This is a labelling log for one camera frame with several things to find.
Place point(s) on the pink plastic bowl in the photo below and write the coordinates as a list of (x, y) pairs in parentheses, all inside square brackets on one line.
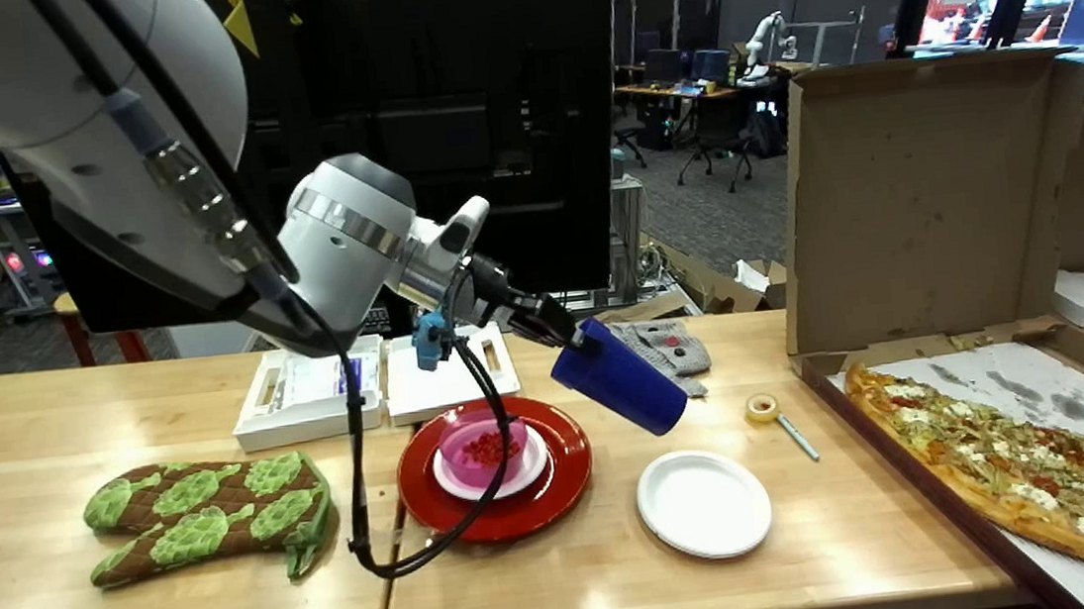
[(461, 442)]

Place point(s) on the office chair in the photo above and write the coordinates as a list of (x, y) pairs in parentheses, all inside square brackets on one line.
[(716, 143)]

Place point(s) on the white box with printed lid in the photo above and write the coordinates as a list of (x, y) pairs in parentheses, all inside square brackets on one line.
[(302, 397)]

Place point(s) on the white robot arm on desk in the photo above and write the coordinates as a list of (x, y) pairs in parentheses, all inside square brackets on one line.
[(763, 39)]

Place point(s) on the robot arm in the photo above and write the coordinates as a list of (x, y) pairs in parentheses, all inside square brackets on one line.
[(87, 119)]

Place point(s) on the heap of flattened cardboard boxes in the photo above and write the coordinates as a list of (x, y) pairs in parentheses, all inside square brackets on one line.
[(729, 281)]

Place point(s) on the small white plate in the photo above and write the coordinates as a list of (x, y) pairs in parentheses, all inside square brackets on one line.
[(536, 466)]

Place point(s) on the large black monitor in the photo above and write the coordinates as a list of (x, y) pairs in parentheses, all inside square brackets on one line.
[(504, 119)]

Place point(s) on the roll of clear tape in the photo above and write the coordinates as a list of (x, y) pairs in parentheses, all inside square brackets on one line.
[(762, 409)]

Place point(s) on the green and brown oven mitt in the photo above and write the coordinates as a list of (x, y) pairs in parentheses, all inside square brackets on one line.
[(209, 516)]

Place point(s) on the wooden desk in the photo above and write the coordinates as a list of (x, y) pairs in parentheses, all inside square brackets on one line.
[(671, 93)]

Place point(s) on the white paper plate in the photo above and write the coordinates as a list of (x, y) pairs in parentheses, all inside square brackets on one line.
[(704, 505)]

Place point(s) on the blue plastic cup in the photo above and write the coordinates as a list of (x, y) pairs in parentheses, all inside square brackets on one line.
[(621, 381)]

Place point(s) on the row of monitors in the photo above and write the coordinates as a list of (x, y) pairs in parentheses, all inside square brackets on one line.
[(683, 65)]

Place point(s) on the grey knitted mitten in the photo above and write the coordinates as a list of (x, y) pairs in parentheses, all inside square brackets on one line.
[(670, 347)]

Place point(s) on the metal post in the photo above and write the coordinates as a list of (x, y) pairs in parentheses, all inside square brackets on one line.
[(628, 236)]

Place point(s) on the rectangular pizza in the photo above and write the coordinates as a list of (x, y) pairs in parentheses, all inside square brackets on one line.
[(1026, 472)]

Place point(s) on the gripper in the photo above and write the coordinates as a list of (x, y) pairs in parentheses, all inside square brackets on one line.
[(512, 307)]

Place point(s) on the red plate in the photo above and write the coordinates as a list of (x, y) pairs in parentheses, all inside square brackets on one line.
[(558, 472)]

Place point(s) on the plain white box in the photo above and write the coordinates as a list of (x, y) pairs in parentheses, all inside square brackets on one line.
[(430, 385)]

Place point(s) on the stool with red legs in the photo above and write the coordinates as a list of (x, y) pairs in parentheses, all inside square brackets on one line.
[(97, 332)]

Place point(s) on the heap of red pieces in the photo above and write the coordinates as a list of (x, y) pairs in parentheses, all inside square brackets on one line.
[(491, 449)]

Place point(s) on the silver pen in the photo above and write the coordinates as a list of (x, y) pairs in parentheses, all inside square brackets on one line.
[(799, 438)]

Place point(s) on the open cardboard pizza box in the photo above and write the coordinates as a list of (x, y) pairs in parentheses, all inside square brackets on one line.
[(920, 198)]

